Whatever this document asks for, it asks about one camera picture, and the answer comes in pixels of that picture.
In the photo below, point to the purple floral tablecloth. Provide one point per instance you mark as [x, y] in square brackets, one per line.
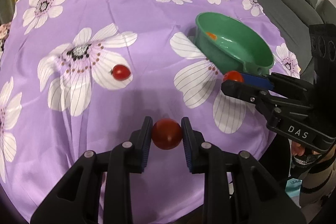
[58, 98]

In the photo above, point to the person right hand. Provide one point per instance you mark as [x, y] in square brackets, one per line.
[305, 156]

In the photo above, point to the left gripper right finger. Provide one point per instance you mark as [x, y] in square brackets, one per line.
[237, 188]

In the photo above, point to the red cherry tomato with stem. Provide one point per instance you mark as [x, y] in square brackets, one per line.
[120, 72]

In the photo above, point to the orange mandarin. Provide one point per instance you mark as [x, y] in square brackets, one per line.
[212, 36]

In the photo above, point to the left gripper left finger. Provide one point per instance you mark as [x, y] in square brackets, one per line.
[98, 181]

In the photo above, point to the grey sofa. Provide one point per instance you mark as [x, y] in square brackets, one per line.
[293, 18]

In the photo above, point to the red cherry tomato front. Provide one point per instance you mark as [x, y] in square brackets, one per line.
[166, 134]

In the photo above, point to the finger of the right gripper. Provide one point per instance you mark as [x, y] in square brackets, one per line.
[261, 81]
[258, 97]

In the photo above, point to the green plastic bowl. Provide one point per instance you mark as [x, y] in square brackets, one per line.
[237, 47]

